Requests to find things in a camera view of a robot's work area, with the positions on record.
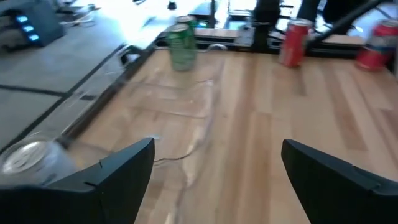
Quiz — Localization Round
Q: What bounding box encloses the silver blue soda can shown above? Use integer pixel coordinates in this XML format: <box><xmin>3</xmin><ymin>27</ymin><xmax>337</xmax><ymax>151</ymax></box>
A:
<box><xmin>0</xmin><ymin>138</ymin><xmax>78</xmax><ymax>187</ymax></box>

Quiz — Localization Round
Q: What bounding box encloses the green soda can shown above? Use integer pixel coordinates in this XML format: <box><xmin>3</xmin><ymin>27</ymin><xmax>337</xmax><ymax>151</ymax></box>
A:
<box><xmin>166</xmin><ymin>24</ymin><xmax>198</xmax><ymax>72</ymax></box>
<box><xmin>176</xmin><ymin>14</ymin><xmax>200</xmax><ymax>32</ymax></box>

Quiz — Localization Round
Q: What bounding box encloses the grey device with blue lights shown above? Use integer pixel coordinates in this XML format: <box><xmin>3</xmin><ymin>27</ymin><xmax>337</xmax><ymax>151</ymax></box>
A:
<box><xmin>0</xmin><ymin>0</ymin><xmax>65</xmax><ymax>52</ymax></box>

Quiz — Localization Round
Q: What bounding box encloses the red soda can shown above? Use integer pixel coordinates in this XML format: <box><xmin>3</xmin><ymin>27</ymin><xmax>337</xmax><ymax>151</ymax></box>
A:
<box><xmin>355</xmin><ymin>19</ymin><xmax>398</xmax><ymax>72</ymax></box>
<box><xmin>279</xmin><ymin>18</ymin><xmax>313</xmax><ymax>68</ymax></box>

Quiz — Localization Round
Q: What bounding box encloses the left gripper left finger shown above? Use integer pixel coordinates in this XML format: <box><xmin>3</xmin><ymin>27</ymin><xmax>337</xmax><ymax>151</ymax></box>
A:
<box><xmin>0</xmin><ymin>138</ymin><xmax>155</xmax><ymax>224</ymax></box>

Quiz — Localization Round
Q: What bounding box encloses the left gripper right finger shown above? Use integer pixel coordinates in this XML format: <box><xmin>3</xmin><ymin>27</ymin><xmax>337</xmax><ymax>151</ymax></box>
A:
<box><xmin>281</xmin><ymin>139</ymin><xmax>398</xmax><ymax>224</ymax></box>

